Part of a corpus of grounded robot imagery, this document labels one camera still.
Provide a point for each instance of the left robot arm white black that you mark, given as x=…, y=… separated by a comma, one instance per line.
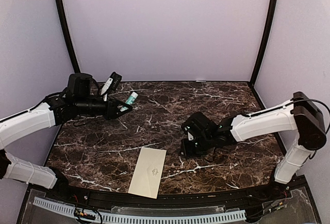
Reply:
x=54, y=110

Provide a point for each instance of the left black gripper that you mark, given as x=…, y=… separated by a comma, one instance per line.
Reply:
x=111, y=113

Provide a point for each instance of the green white glue stick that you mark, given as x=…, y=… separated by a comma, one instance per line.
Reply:
x=130, y=100

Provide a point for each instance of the white slotted cable duct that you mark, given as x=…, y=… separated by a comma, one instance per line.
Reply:
x=104, y=217

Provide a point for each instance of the right black frame post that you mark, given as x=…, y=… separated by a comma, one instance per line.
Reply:
x=263, y=43

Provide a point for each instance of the black front table rail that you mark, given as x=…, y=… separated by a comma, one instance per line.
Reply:
x=196, y=188

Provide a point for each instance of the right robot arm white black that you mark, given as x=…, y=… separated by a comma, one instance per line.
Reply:
x=299, y=114

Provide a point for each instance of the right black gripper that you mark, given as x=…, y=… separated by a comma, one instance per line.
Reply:
x=187, y=152

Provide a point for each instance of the left black frame post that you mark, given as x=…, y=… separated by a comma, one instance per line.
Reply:
x=67, y=35

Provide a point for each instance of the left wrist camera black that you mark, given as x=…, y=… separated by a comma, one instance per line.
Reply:
x=110, y=85

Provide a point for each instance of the small circuit board with wires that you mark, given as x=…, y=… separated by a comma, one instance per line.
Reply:
x=82, y=215

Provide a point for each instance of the cream paper envelope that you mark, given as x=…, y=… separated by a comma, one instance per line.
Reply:
x=148, y=172

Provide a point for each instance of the black frame post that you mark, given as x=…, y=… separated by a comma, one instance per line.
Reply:
x=67, y=35
x=263, y=43

